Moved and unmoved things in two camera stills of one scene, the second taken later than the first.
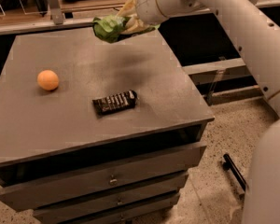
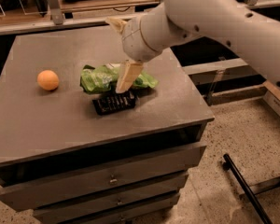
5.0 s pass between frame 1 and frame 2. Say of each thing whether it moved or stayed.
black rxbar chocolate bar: stayed
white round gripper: moved
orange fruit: stayed
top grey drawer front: stayed
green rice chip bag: moved
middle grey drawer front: stayed
